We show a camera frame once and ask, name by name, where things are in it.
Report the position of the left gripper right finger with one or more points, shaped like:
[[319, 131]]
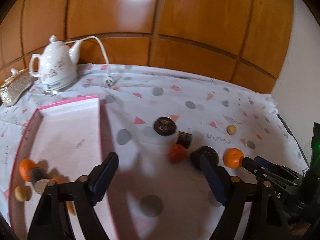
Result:
[[232, 192]]

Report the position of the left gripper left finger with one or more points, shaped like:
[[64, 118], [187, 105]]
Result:
[[51, 219]]

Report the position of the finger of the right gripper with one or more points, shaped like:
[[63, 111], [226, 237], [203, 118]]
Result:
[[279, 170], [261, 172]]

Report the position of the orange mandarin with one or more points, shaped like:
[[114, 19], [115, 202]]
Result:
[[233, 157], [24, 169]]

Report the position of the dark round chocolate cake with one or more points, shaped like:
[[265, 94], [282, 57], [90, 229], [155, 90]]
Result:
[[204, 151]]

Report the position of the small yellow round fruit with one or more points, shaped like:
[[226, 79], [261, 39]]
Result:
[[231, 129]]

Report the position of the wooden log block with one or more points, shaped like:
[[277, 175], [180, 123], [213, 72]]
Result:
[[183, 138]]

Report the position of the red tomato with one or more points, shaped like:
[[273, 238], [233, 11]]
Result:
[[177, 153]]

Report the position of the small beige ball in tray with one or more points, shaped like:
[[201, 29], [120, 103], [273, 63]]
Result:
[[22, 193]]

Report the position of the orange carrot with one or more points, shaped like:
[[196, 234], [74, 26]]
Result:
[[69, 204]]

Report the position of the wooden block in tray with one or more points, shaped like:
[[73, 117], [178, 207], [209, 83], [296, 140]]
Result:
[[39, 179]]

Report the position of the orange mandarin in tray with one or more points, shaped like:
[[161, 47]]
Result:
[[24, 169]]

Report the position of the pink shallow box tray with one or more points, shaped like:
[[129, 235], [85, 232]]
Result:
[[64, 138]]

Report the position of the dark round chocolate pastry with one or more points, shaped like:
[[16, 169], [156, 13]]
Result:
[[164, 126]]

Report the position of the patterned white tablecloth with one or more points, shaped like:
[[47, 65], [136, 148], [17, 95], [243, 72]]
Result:
[[149, 197]]

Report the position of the wooden panelled cabinet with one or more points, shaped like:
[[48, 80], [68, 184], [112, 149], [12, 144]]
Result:
[[240, 41]]

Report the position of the woven tissue box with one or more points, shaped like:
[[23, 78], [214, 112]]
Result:
[[14, 86]]

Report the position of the white ceramic electric kettle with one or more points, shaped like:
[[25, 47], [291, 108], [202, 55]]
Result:
[[56, 67]]

